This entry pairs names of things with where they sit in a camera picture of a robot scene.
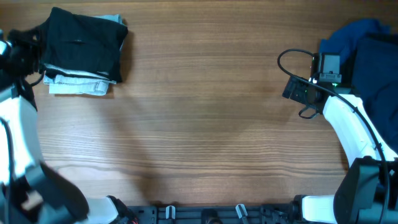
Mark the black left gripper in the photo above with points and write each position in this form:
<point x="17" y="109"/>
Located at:
<point x="23" y="40"/>

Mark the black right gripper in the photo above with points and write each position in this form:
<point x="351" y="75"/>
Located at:
<point x="296" y="94"/>

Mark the black shorts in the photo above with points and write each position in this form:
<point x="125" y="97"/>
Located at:
<point x="81" y="46"/>

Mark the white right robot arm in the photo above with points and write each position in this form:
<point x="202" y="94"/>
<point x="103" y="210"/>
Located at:
<point x="368" y="192"/>

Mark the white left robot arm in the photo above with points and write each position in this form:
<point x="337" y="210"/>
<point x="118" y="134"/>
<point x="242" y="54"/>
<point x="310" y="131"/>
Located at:
<point x="31" y="191"/>

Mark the folded light blue denim garment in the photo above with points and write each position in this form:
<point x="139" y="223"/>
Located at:
<point x="61" y="84"/>

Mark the dark blue garment pile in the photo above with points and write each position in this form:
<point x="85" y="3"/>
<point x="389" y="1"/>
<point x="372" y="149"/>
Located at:
<point x="368" y="57"/>

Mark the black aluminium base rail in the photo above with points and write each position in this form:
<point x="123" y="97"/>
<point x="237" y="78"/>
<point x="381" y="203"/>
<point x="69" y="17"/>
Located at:
<point x="264" y="214"/>

